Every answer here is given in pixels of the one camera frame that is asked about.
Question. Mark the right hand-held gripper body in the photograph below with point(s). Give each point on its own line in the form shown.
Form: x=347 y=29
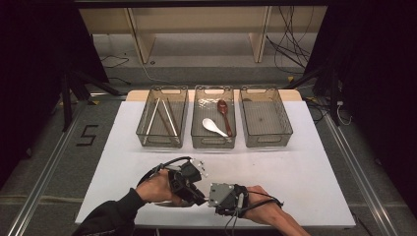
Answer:
x=221 y=195

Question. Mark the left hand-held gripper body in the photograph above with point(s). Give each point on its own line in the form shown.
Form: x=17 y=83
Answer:
x=183 y=178

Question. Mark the grey transparent plastic bin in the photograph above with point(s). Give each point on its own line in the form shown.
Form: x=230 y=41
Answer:
x=205 y=105
x=265 y=111
x=160 y=142

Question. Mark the white ceramic spoon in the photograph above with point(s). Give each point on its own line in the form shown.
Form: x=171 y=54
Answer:
x=208 y=124

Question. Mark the dark wooden chopsticks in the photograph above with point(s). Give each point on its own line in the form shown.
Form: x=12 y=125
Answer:
x=170 y=118

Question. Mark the brown wooden spoon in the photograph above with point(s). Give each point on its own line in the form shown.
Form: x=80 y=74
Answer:
x=223 y=106

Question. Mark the person's left hand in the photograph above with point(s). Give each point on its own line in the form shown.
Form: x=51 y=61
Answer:
x=157 y=188

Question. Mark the person's right hand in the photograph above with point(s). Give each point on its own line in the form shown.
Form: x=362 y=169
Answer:
x=262 y=211

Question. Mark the white table sheet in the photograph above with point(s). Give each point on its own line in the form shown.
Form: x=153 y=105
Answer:
x=295 y=183

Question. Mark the yellow floor tape piece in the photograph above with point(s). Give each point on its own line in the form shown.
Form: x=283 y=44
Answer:
x=290 y=78

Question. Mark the black metal stand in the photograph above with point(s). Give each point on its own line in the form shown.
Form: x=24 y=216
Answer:
x=334 y=98
x=66 y=108

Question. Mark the light wooden shelf unit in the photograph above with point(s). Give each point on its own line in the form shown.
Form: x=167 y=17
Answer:
x=141 y=39

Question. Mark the black curtain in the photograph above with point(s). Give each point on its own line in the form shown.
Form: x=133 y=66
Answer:
x=377 y=65
x=32 y=65

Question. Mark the short aluminium rail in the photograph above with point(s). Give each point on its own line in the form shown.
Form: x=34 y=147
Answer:
x=108 y=96

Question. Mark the long aluminium rail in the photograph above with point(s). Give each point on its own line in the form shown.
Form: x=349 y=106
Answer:
x=42 y=183
x=360 y=183

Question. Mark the black frame bar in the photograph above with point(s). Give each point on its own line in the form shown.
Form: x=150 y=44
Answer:
x=196 y=3

